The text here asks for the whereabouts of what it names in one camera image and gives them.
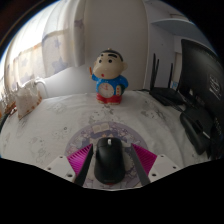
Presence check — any cartoon boy figurine clock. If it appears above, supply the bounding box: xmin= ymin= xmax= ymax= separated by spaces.
xmin=89 ymin=49 xmax=130 ymax=106

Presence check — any white wall shelf unit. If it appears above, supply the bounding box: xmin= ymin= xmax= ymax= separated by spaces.
xmin=149 ymin=13 xmax=214 ymax=44

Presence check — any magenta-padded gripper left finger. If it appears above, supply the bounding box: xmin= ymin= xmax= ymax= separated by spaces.
xmin=44 ymin=143 xmax=94 ymax=187

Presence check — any black computer mouse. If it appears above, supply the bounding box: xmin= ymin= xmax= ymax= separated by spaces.
xmin=93 ymin=137 xmax=127 ymax=185

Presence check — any white star-print curtain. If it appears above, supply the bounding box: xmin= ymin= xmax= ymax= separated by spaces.
xmin=3 ymin=0 xmax=86 ymax=95

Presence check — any black router with antennas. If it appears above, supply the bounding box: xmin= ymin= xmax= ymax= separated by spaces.
xmin=148 ymin=53 xmax=188 ymax=107

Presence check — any large white conch shell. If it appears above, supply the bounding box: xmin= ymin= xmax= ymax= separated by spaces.
xmin=14 ymin=79 xmax=43 ymax=121

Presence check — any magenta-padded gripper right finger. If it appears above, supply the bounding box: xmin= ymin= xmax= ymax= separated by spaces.
xmin=129 ymin=143 xmax=184 ymax=187

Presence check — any black computer monitor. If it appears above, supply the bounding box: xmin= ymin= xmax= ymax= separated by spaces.
xmin=178 ymin=38 xmax=224 ymax=160

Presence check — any round purple printed mouse pad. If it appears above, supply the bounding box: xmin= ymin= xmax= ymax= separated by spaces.
xmin=64 ymin=120 xmax=150 ymax=189

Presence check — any white printed tablecloth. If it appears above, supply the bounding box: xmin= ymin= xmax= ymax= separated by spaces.
xmin=0 ymin=89 xmax=214 ymax=191

